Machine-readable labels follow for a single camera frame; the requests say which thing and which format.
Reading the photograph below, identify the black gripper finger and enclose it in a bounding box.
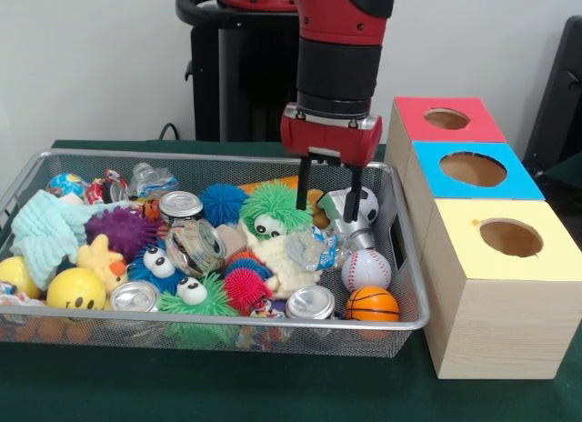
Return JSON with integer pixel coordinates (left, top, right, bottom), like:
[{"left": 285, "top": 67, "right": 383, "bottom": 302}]
[
  {"left": 295, "top": 156, "right": 313, "bottom": 212},
  {"left": 343, "top": 165, "right": 364, "bottom": 224}
]

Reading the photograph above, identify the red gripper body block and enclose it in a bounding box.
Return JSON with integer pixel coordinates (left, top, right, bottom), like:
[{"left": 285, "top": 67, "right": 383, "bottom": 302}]
[{"left": 279, "top": 102, "right": 383, "bottom": 169}]

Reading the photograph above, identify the silver plastic toy truck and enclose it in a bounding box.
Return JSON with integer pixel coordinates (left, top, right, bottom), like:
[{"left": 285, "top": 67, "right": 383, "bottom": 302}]
[{"left": 316, "top": 188, "right": 376, "bottom": 250}]

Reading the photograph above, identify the wooden box with three holes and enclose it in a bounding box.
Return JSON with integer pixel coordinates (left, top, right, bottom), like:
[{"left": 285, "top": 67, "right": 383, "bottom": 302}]
[{"left": 384, "top": 95, "right": 582, "bottom": 380}]

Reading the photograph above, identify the shallow metal mesh bin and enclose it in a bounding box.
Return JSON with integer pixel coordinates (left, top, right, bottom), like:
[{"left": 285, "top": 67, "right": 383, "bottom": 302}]
[{"left": 0, "top": 148, "right": 431, "bottom": 359}]

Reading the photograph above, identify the black and white soccer ball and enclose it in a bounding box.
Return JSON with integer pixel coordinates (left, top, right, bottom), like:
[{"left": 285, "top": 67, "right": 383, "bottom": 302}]
[{"left": 352, "top": 186, "right": 380, "bottom": 226}]

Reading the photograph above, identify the large green fuzzy eyed ball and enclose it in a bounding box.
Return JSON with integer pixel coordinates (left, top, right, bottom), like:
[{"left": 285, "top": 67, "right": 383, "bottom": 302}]
[{"left": 239, "top": 180, "right": 314, "bottom": 239}]

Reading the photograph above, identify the white toy baseball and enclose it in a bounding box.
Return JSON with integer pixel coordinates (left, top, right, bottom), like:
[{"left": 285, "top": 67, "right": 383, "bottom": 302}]
[{"left": 340, "top": 249, "right": 392, "bottom": 292}]

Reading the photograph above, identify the orange toy basketball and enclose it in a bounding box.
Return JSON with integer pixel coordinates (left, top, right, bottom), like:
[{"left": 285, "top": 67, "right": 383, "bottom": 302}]
[{"left": 345, "top": 285, "right": 401, "bottom": 323}]

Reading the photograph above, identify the small green fuzzy eyed ball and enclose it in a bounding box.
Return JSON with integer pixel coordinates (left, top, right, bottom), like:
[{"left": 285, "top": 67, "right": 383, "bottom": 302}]
[{"left": 157, "top": 272, "right": 240, "bottom": 317}]

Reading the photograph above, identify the blue fuzzy eyed ball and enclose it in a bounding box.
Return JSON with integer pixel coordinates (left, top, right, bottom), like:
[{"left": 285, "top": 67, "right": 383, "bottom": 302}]
[{"left": 127, "top": 244, "right": 183, "bottom": 291}]

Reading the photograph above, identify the purple spiky ball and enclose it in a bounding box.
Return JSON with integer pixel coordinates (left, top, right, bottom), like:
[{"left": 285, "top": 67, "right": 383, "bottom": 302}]
[{"left": 85, "top": 206, "right": 160, "bottom": 262}]

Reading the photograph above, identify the dark green tablecloth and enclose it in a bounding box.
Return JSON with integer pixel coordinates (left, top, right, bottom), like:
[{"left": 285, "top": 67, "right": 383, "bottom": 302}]
[
  {"left": 538, "top": 151, "right": 582, "bottom": 205},
  {"left": 0, "top": 139, "right": 582, "bottom": 422}
]

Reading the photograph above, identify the yellow smiley ball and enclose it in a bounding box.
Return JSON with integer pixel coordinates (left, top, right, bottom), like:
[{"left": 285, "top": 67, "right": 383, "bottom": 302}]
[{"left": 46, "top": 266, "right": 108, "bottom": 310}]

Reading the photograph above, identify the light blue cloth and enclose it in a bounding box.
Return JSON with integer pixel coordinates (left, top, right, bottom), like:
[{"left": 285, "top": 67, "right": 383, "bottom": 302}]
[{"left": 9, "top": 188, "right": 133, "bottom": 291}]

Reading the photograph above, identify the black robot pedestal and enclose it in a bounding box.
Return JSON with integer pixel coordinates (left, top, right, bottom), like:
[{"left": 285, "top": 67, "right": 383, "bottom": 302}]
[{"left": 176, "top": 0, "right": 342, "bottom": 144}]

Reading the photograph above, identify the black cable behind table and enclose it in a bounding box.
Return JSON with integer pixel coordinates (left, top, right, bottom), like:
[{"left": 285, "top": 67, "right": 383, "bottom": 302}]
[{"left": 158, "top": 121, "right": 183, "bottom": 142}]

